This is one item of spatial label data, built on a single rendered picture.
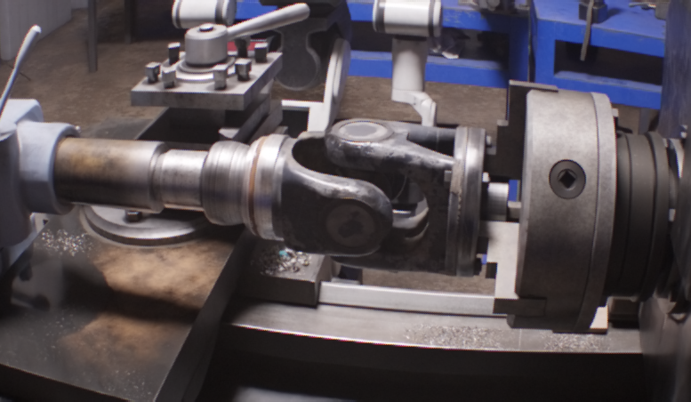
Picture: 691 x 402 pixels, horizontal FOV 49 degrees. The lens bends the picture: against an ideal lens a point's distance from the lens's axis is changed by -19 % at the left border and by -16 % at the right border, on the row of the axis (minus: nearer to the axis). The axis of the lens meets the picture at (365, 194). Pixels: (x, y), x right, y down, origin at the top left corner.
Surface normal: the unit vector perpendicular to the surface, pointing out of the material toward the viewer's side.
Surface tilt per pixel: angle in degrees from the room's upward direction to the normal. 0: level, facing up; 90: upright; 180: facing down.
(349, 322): 0
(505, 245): 20
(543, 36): 90
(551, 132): 30
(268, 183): 62
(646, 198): 51
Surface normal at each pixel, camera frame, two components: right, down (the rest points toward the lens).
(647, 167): -0.07, -0.58
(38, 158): -0.09, -0.22
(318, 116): -0.18, 0.04
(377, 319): 0.01, -0.90
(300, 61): -0.20, 0.44
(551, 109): -0.04, -0.74
